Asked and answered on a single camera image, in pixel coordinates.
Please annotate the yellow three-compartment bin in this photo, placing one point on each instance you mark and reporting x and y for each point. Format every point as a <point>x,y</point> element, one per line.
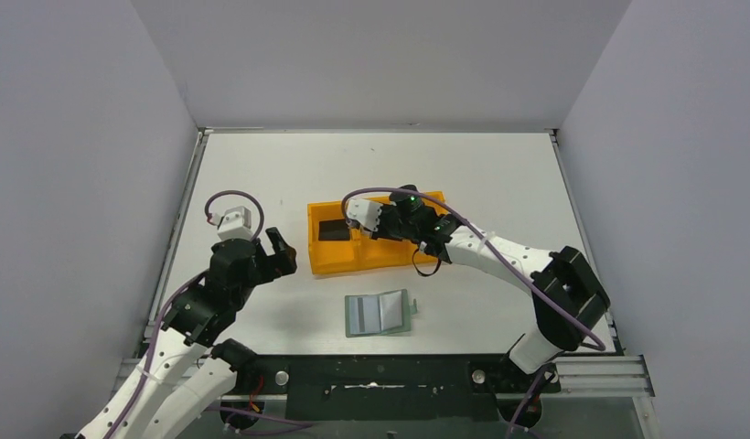
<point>360,253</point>

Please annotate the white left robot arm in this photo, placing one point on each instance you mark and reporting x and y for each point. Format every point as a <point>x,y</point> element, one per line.
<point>186,367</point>

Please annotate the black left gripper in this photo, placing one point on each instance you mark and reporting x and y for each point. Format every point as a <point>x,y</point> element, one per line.
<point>269,257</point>

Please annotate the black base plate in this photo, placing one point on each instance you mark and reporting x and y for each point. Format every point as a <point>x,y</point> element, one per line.
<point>382,387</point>

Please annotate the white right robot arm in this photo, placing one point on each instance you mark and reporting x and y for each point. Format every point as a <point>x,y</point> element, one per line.
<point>568,299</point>

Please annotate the green card holder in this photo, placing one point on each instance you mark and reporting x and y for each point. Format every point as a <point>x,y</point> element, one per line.
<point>383,314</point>

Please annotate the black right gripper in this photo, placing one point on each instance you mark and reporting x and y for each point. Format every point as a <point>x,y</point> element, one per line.
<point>386,222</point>

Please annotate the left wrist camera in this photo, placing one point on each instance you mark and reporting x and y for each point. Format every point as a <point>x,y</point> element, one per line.
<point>235,223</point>

